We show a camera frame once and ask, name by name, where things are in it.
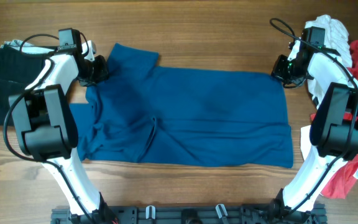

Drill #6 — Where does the red t-shirt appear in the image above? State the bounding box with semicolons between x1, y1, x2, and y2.
310;39;358;200

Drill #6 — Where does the white t-shirt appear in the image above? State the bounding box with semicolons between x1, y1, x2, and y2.
300;15;351;162

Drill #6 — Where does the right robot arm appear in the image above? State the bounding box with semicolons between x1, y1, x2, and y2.
266;26;358;223

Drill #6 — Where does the blue polo shirt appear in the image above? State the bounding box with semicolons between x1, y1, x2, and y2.
70;44;293;168

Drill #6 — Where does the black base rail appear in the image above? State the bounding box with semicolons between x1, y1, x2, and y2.
50;203;328;224

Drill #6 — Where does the folded black garment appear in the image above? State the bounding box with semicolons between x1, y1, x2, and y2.
0;47;45;125

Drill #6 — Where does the white garment under black stack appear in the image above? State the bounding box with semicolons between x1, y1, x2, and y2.
1;39;54;55

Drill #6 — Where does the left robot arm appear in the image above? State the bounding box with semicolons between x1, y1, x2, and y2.
3;28;119;223

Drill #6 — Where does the left black camera cable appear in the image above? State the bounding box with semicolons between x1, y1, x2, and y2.
2;27;98;224

